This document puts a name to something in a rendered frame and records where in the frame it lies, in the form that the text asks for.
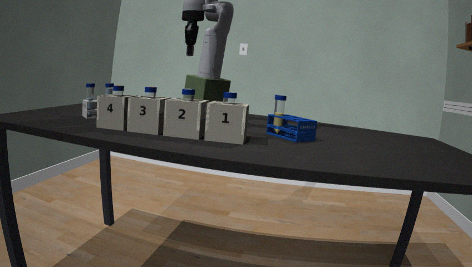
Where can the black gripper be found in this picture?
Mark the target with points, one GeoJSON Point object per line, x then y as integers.
{"type": "Point", "coordinates": [191, 30]}

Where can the white tube rack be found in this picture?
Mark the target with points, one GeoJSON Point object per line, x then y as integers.
{"type": "Point", "coordinates": [85, 109]}

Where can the blue tube rack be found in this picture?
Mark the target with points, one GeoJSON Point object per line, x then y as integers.
{"type": "Point", "coordinates": [303, 132]}

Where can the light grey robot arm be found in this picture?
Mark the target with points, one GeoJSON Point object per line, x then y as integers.
{"type": "Point", "coordinates": [215, 38]}

